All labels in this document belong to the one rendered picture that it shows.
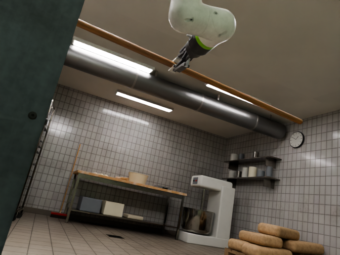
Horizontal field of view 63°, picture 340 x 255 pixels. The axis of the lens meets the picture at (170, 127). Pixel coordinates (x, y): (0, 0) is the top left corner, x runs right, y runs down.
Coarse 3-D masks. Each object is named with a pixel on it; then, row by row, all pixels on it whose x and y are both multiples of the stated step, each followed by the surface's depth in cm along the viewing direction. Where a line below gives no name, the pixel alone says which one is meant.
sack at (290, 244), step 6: (282, 240) 403; (288, 240) 396; (294, 240) 404; (282, 246) 400; (288, 246) 390; (294, 246) 384; (300, 246) 387; (306, 246) 391; (312, 246) 395; (318, 246) 400; (300, 252) 389; (306, 252) 391; (312, 252) 394; (318, 252) 398
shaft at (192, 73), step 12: (84, 24) 110; (108, 36) 113; (132, 48) 117; (156, 60) 122; (168, 60) 123; (192, 72) 127; (216, 84) 132; (240, 96) 137; (264, 108) 143; (276, 108) 145; (300, 120) 150
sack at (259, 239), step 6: (240, 234) 419; (246, 234) 405; (252, 234) 392; (258, 234) 382; (264, 234) 377; (246, 240) 404; (252, 240) 388; (258, 240) 376; (264, 240) 371; (270, 240) 373; (276, 240) 376; (270, 246) 374; (276, 246) 375
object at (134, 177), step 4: (132, 172) 565; (132, 176) 564; (136, 176) 562; (140, 176) 563; (144, 176) 567; (148, 176) 579; (132, 180) 563; (136, 180) 561; (140, 180) 563; (144, 180) 569; (144, 184) 572
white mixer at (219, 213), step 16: (192, 176) 600; (224, 192) 575; (192, 208) 544; (208, 208) 598; (224, 208) 568; (192, 224) 535; (208, 224) 541; (224, 224) 561; (192, 240) 525; (208, 240) 539; (224, 240) 553
